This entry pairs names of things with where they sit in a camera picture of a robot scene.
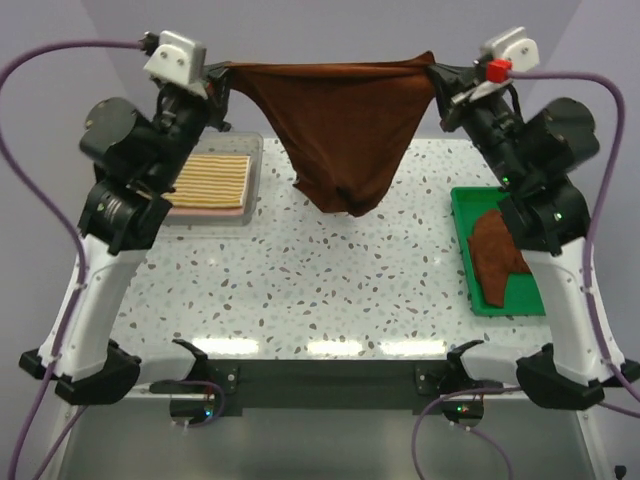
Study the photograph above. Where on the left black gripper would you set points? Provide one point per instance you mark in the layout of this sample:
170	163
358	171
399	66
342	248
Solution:
217	74

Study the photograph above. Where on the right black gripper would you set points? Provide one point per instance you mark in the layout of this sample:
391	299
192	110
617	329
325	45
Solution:
454	79

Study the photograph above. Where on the yellow white striped towel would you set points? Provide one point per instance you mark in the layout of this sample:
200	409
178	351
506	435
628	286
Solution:
212	181

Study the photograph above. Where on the brown microfibre towel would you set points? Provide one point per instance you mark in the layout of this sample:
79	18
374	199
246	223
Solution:
345	127

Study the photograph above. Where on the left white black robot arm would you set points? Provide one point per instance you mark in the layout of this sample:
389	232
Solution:
136	163

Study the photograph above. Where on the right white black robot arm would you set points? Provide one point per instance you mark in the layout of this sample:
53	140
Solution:
553	228

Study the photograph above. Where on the clear grey plastic bin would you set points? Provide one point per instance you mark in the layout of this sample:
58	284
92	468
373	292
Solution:
230	143

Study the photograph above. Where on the folded pink towel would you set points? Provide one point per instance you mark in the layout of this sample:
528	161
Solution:
206	212

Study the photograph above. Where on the brown crumpled towel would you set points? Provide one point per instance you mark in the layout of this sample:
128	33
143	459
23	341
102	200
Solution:
494	257

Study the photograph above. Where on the green plastic tray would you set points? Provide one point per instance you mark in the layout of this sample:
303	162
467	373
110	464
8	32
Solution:
522	297

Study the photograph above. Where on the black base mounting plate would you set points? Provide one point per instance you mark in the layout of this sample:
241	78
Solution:
240	385

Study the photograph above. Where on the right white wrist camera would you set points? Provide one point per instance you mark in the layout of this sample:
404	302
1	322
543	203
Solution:
512	50

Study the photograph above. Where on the aluminium rail frame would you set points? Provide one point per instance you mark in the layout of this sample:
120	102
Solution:
470	437

